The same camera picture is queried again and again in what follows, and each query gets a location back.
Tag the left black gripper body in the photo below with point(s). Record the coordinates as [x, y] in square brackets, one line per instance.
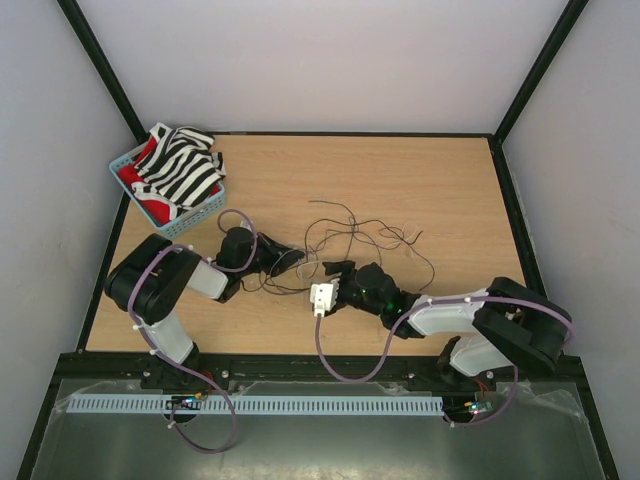
[269, 258]

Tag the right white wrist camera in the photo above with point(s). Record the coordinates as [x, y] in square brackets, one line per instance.
[323, 297]

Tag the black white striped cloth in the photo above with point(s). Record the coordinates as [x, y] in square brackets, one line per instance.
[183, 166]

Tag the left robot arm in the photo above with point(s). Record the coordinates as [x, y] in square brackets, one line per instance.
[152, 278]

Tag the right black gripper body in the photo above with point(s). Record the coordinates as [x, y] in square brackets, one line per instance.
[349, 293]

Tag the red cloth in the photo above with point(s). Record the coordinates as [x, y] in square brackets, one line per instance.
[160, 209]

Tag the light blue plastic basket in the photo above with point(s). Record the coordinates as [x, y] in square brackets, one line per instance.
[186, 217]

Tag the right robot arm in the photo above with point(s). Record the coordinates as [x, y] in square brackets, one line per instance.
[503, 325]

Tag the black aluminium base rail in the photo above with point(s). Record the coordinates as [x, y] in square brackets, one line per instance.
[418, 373]

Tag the light blue slotted cable duct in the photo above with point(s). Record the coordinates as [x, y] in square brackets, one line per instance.
[257, 405]

